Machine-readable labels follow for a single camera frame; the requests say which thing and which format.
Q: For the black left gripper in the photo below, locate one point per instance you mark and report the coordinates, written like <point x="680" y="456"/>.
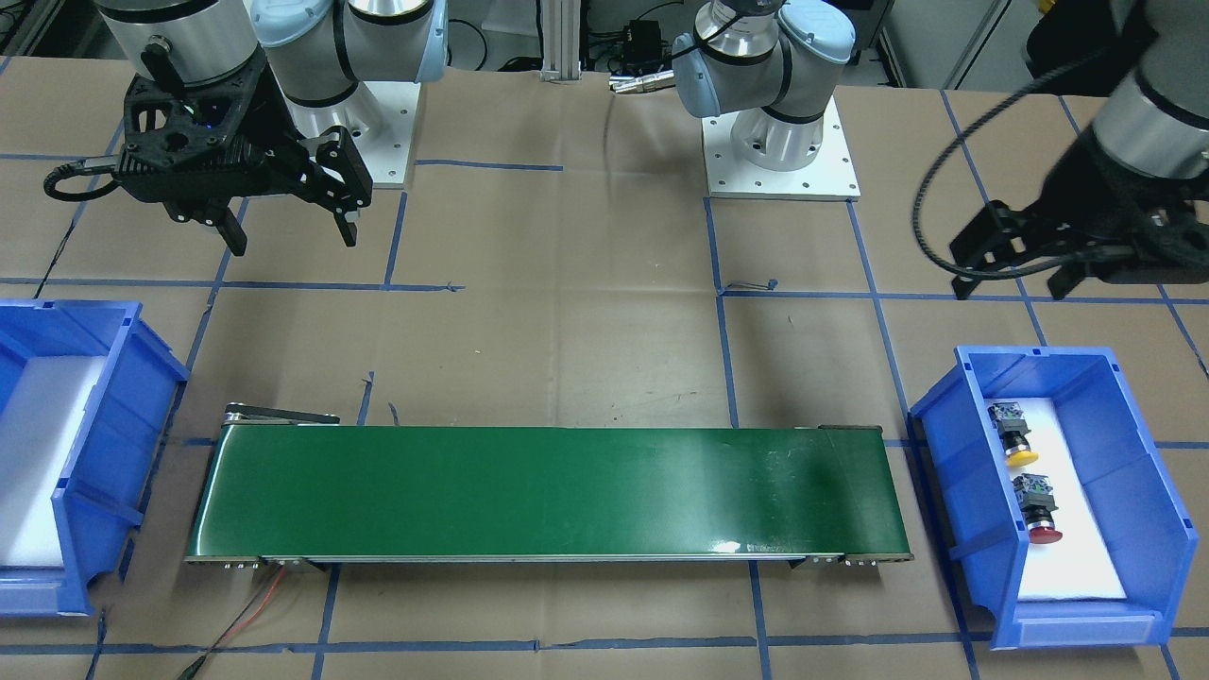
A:
<point x="1116" y="219"/>

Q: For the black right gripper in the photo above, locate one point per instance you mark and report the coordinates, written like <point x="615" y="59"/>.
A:
<point x="271" y="121"/>

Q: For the yellow push button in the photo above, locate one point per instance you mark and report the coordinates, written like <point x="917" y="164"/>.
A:
<point x="1009" y="422"/>

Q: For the red push button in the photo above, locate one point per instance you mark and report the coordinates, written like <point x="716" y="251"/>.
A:
<point x="1034" y="494"/>

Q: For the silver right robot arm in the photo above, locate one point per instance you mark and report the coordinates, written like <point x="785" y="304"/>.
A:
<point x="318" y="51"/>

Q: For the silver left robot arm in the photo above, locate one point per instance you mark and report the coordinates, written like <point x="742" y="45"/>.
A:
<point x="1147" y="57"/>

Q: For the blue bin with buttons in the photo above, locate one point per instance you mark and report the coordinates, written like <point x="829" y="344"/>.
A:
<point x="1146" y="529"/>

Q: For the green conveyor belt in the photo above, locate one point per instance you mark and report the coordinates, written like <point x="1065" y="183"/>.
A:
<point x="326" y="493"/>

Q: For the white foam pad target bin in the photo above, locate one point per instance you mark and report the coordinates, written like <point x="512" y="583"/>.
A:
<point x="39" y="426"/>

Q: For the blue empty bin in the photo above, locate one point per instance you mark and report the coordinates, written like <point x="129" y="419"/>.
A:
<point x="99" y="497"/>

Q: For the black electronics box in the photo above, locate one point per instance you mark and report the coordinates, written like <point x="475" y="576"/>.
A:
<point x="642" y="48"/>

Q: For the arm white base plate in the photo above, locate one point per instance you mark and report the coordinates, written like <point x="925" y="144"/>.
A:
<point x="381" y="117"/>
<point x="750" y="155"/>

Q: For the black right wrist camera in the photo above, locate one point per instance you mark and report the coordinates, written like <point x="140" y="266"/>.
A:
<point x="212" y="173"/>

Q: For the aluminium frame post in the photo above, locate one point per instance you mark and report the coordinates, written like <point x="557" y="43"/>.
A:
<point x="560" y="38"/>

